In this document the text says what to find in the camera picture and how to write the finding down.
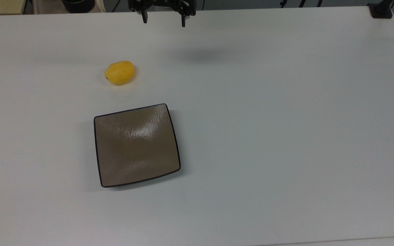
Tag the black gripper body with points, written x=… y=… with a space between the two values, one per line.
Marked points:
x=159 y=2

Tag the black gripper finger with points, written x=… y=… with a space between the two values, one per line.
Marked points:
x=139 y=6
x=187 y=8

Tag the yellow lemon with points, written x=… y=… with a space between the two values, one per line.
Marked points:
x=120 y=72

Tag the square brown ceramic plate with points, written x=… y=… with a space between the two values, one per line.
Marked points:
x=137 y=145

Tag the black round bin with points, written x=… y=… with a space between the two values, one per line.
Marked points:
x=78 y=5

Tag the black stand legs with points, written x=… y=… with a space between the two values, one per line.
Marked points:
x=301 y=2

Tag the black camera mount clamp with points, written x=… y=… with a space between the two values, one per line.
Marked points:
x=380 y=11

